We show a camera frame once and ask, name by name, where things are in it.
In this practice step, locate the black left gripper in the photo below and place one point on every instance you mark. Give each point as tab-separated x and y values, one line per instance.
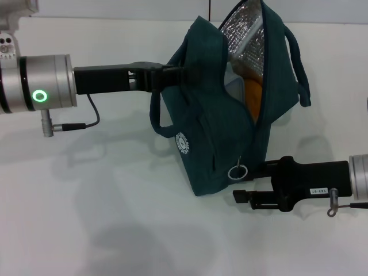
100	80

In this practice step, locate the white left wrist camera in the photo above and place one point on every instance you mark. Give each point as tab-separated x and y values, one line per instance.
17	4

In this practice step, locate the clear container blue rim lid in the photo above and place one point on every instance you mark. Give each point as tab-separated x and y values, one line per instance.
235	89

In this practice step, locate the teal blue insulated bag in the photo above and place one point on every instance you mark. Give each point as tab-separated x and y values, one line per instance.
207	120

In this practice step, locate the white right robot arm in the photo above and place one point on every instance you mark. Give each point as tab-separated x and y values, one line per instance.
359	178

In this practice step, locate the yellow banana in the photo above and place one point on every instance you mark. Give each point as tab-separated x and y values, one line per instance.
254	95

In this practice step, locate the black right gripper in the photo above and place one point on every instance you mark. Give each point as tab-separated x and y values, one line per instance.
316	178

